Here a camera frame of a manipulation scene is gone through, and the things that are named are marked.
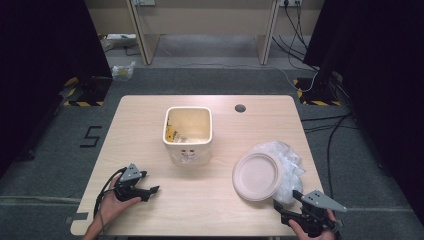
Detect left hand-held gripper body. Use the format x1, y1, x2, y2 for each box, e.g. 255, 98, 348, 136
114, 162, 152, 203

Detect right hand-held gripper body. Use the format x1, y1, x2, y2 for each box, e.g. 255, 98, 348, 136
280, 189, 348, 239

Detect clear plastic bag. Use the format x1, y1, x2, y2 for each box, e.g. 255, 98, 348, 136
248, 140, 306, 205

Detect cream plastic bin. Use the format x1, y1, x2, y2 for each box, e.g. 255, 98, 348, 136
162, 105, 214, 168

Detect person's left hand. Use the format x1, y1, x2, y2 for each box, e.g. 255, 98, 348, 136
99, 175, 143, 223

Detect person's right hand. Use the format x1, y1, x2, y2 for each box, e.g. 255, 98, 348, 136
288, 219, 336, 240

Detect beige paper plate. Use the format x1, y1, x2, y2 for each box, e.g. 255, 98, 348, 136
231, 148, 285, 203

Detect yellow packet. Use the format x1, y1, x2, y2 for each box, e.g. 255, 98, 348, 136
165, 127, 180, 144

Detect crumpled clear wrapper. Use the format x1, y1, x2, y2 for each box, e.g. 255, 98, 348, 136
177, 132, 202, 145

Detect stand base with striped tape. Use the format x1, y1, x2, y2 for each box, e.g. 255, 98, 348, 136
62, 75, 113, 108
292, 76, 343, 107

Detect small clear bag with yellow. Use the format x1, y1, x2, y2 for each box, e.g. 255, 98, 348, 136
111, 60, 137, 82

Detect black curtain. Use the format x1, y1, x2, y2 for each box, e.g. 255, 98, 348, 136
302, 0, 424, 228
0, 0, 113, 178

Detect white power strip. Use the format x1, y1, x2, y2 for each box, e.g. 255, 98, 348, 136
105, 32, 138, 43

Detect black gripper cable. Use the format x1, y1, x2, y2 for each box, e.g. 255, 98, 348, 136
93, 166, 129, 222

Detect black floor cables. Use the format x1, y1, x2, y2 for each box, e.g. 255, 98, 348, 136
300, 112, 355, 198

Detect short black floor cable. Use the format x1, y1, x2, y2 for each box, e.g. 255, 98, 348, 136
123, 45, 142, 57

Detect white floor cable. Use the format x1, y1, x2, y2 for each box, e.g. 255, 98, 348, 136
159, 61, 320, 93

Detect black wall socket cables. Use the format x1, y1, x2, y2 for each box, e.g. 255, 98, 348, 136
271, 1, 320, 72

